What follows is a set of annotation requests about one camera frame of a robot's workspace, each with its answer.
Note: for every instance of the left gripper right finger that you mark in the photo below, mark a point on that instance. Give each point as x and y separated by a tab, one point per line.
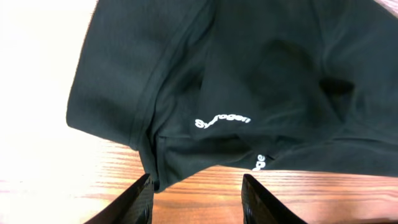
261	207

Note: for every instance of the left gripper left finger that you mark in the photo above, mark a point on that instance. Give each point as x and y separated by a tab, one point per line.
133	206

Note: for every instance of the black polo shirt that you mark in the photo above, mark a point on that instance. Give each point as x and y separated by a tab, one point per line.
256	84

